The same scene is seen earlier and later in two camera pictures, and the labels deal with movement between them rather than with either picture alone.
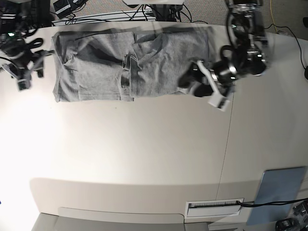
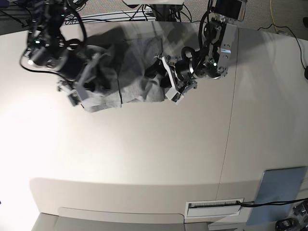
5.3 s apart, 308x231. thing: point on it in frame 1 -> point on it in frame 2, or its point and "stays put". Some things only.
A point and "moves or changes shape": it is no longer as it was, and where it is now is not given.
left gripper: [24, 65] -> [82, 70]
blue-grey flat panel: [281, 184] stays put
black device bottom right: [287, 224] stays put
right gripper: [222, 75] -> [180, 74]
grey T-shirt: [111, 65] moves or changes shape
